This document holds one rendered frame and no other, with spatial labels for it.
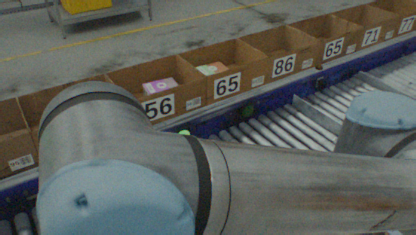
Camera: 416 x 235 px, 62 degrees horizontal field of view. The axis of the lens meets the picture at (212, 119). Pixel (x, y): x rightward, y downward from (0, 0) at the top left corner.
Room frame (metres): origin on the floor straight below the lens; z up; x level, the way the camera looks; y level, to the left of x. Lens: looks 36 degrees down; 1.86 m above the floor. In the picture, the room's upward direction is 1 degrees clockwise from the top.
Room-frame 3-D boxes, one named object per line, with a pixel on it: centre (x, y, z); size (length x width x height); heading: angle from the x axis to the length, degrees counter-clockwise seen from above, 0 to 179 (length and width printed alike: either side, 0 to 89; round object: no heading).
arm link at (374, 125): (0.59, -0.36, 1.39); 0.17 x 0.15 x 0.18; 23
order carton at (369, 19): (2.33, -1.02, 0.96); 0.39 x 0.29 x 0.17; 124
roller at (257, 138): (1.29, -0.30, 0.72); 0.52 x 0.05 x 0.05; 34
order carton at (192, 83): (1.45, 0.27, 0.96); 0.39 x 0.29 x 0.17; 124
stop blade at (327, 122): (1.49, -0.59, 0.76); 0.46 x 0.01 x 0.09; 34
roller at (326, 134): (1.47, -0.57, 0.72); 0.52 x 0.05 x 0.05; 34
